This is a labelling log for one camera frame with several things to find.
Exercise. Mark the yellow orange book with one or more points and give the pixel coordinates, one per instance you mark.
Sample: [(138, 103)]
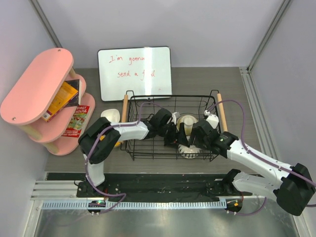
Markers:
[(65, 93)]

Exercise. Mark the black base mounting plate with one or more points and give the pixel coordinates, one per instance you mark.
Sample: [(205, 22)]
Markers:
[(146, 185)]

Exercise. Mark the green square bowl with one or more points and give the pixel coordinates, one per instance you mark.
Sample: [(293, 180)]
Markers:
[(112, 115)]

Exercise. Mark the white striped bowl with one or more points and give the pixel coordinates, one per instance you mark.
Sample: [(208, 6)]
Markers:
[(189, 152)]

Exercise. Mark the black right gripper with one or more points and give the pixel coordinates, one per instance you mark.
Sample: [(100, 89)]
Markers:
[(192, 138)]

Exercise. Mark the orange yellow ribbed bowl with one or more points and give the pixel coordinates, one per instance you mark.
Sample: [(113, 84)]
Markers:
[(118, 143)]

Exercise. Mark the black wire dish rack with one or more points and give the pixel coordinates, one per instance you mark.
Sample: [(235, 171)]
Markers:
[(146, 107)]

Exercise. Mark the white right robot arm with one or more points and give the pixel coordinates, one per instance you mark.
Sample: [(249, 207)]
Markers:
[(290, 186)]

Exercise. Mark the red storey house book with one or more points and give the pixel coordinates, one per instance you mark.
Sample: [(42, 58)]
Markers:
[(77, 121)]

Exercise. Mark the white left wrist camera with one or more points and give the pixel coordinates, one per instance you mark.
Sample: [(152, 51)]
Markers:
[(175, 117)]

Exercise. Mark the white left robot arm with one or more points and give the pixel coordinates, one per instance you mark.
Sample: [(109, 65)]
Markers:
[(99, 140)]

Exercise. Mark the white slotted cable duct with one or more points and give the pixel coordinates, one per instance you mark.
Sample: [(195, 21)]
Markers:
[(94, 204)]

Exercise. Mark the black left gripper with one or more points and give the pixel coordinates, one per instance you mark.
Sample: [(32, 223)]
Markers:
[(172, 141)]

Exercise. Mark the yellow dotted white bowl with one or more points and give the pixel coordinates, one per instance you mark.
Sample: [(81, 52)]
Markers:
[(188, 121)]

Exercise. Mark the pink three-tier shelf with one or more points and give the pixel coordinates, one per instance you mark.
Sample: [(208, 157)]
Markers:
[(31, 96)]

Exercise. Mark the whiteboard with red writing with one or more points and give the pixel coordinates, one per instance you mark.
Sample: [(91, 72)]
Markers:
[(146, 71)]

